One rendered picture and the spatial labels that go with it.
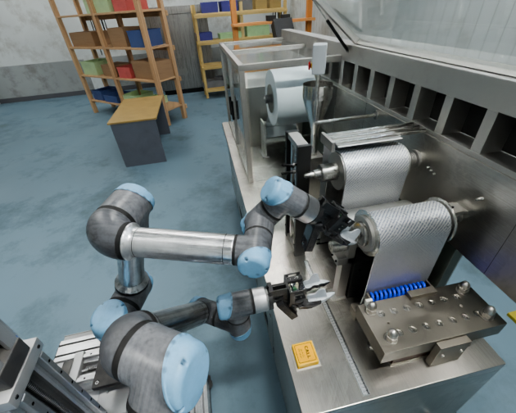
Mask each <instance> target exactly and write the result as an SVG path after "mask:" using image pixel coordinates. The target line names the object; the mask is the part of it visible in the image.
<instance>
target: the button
mask: <svg viewBox="0 0 516 413"><path fill-rule="evenodd" d="M292 351H293V355H294V357H295V361H296V365H297V368H298V369H301V368H305V367H308V366H313V365H318V364H319V358H318V357H317V354H316V351H315V348H314V345H313V343H312V341H311V340H310V341H307V342H303V343H297V344H292Z"/></svg>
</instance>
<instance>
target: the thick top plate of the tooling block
mask: <svg viewBox="0 0 516 413"><path fill-rule="evenodd" d="M460 283H461V282H460ZM460 283H457V284H450V285H446V286H442V287H438V288H435V289H436V290H437V293H436V294H435V295H432V296H428V297H421V298H417V299H414V300H410V299H409V298H408V297H407V296H406V295H401V296H398V297H391V298H387V299H383V300H379V301H375V302H376V304H377V314H376V315H375V316H370V315H367V314H366V313H365V311H364V309H365V308H366V306H365V304H360V305H357V308H356V312H355V317H356V319H357V320H358V322H359V324H360V327H361V328H362V330H363V331H364V334H365V336H366V338H367V339H368V340H369V343H370V345H371V347H372V349H373V350H374V352H375V354H376V356H377V358H378V360H379V361H380V363H384V362H388V361H394V360H397V359H401V358H404V357H407V356H413V355H417V354H419V353H423V352H429V351H431V350H432V349H433V347H434V346H435V344H436V343H439V342H442V341H446V340H449V339H452V338H458V337H462V336H465V335H467V336H468V337H469V338H470V340H471V341H472V340H475V339H479V338H485V337H488V336H492V335H495V334H498V333H499V332H500V331H501V330H502V329H503V328H504V327H505V326H506V325H507V324H508V323H507V322H506V321H505V320H504V319H503V318H502V317H501V316H500V315H499V314H498V313H497V312H496V316H495V317H494V320H493V321H487V320H484V319H483V318H482V317H481V316H480V315H479V311H481V310H482V308H485V307H486V306H489V305H488V304H487V303H486V302H485V301H484V300H483V299H482V298H481V297H480V296H479V295H478V294H477V293H476V292H475V291H474V290H473V289H472V288H471V287H470V290H469V292H468V295H462V294H459V293H458V292H457V291H456V290H455V288H456V286H457V285H458V284H460ZM389 329H396V330H397V332H398V341H397V344H395V345H391V344H389V343H387V342H386V341H385V339H384V334H385V333H386V332H387V331H388V330H389Z"/></svg>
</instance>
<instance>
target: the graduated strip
mask: <svg viewBox="0 0 516 413"><path fill-rule="evenodd" d="M304 264H305V266H306V269H307V271H308V273H309V275H310V276H311V275H312V274H313V273H314V272H313V270H312V268H311V266H310V263H309V262H308V260H306V261H304ZM322 304H323V306H324V309H325V311H326V313H327V315H328V318H329V320H330V322H331V325H332V327H333V329H334V332H335V334H336V335H337V339H338V341H339V343H340V344H341V346H342V350H343V351H344V353H345V356H346V358H347V360H348V363H349V365H350V367H351V370H352V372H353V374H354V376H355V379H356V381H357V383H358V385H359V387H360V390H361V392H362V394H363V396H368V395H370V393H369V390H368V388H367V386H366V384H365V382H364V379H363V377H362V375H361V373H360V371H359V369H358V366H357V364H356V363H355V360H354V358H353V356H352V354H351V351H350V349H349V347H348V346H347V344H346V340H345V339H344V337H343V335H342V332H341V330H340V328H339V326H338V324H337V322H336V320H335V317H334V315H333V313H332V311H331V309H330V307H329V304H328V302H327V301H325V302H322Z"/></svg>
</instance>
